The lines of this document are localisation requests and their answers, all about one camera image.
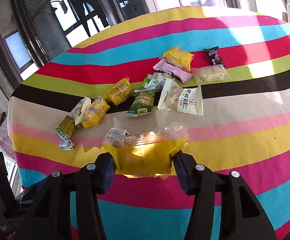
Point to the clear nougat packet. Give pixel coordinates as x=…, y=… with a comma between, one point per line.
x=210, y=73

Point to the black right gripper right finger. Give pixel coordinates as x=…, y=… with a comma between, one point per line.
x=242, y=216

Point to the colourful striped tablecloth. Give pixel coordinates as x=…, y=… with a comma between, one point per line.
x=246, y=121

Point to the black red snack packet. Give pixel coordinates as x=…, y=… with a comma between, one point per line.
x=213, y=54

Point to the white nut packet red logo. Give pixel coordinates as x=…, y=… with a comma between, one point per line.
x=183, y=100

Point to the white translucent pastry packet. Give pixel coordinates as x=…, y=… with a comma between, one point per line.
x=79, y=111

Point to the yellow packet on pink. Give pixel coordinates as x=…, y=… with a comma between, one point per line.
x=179, y=58

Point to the yellow clear cake packet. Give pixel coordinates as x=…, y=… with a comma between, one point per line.
x=146, y=154

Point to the white blue candy packet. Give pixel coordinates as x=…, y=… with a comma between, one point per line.
x=66, y=145

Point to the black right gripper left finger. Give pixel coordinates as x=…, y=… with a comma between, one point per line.
x=48, y=216

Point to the green pea snack packet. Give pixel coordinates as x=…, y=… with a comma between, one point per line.
x=67, y=128

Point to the light green white packet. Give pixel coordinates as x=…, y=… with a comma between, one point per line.
x=156, y=80

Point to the pink wrapper snack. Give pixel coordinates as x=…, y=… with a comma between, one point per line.
x=170, y=69

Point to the dark green snack packet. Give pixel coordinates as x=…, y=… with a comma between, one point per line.
x=143, y=102

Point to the white blue small packet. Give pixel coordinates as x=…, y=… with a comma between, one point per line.
x=113, y=132

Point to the orange bread snack packet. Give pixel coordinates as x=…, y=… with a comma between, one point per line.
x=95, y=112

